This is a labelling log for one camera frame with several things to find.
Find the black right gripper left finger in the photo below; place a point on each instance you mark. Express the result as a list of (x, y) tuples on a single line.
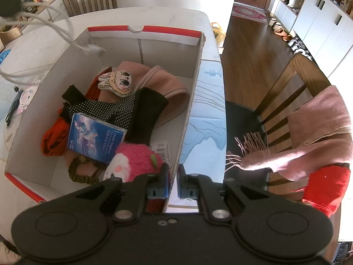
[(135, 194)]

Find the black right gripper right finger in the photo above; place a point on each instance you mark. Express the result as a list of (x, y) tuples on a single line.
[(202, 189)]

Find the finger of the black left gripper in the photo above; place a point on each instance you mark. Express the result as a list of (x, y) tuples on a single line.
[(9, 8)]

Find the pink fuzzy strawberry plush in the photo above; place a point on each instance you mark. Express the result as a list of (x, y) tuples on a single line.
[(132, 160)]

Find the blue paperback book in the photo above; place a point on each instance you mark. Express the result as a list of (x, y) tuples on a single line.
[(94, 138)]

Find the red and white cardboard box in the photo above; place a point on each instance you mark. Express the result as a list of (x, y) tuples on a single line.
[(176, 50)]

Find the wooden box on table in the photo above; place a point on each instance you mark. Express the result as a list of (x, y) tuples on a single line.
[(10, 35)]

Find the white sideboard with wooden top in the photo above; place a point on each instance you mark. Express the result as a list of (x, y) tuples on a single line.
[(36, 14)]

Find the brown hair scrunchie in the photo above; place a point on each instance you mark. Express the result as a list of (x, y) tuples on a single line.
[(85, 170)]

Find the wooden chair at right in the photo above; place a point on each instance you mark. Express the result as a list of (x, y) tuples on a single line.
[(299, 82)]

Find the white floral pouch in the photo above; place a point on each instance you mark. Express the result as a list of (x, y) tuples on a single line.
[(26, 98)]

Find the black dotted cloth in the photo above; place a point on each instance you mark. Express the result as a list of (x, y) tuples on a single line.
[(138, 113)]

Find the red orange cloth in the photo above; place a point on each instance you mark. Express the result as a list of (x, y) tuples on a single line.
[(54, 141)]

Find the beige bunny face plush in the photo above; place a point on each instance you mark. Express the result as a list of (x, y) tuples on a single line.
[(119, 82)]

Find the red garment on chair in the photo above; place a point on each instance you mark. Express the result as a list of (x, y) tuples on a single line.
[(326, 188)]

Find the pink fringed scarf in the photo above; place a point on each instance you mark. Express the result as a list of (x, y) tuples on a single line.
[(320, 133)]

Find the yellow bag on floor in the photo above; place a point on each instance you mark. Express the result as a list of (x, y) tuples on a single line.
[(219, 33)]

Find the red patterned rug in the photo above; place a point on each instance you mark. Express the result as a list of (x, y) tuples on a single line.
[(248, 12)]

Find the white tall cabinet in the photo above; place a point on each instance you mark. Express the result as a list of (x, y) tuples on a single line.
[(323, 31)]

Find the white handbag on shelf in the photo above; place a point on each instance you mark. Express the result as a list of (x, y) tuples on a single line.
[(295, 3)]

